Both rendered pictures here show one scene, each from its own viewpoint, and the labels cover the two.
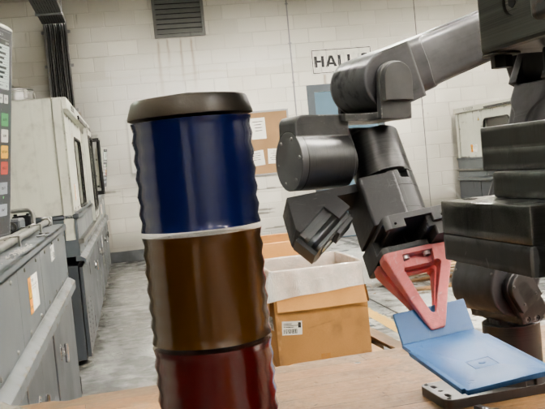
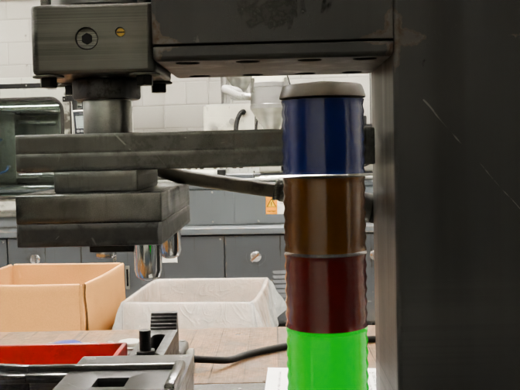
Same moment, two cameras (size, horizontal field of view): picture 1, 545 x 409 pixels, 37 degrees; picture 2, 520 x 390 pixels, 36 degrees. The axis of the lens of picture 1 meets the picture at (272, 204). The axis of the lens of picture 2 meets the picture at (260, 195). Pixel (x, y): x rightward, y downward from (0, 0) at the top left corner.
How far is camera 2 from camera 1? 0.43 m
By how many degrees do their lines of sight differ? 76
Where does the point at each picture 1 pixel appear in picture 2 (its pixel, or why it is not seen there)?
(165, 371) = (348, 268)
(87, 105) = not seen: outside the picture
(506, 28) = (79, 59)
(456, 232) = (42, 221)
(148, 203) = (344, 152)
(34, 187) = not seen: outside the picture
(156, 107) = (357, 89)
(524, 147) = (84, 152)
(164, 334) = (349, 243)
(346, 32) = not seen: outside the picture
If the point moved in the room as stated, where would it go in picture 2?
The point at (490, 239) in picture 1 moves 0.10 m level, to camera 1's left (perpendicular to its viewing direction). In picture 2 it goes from (100, 222) to (22, 238)
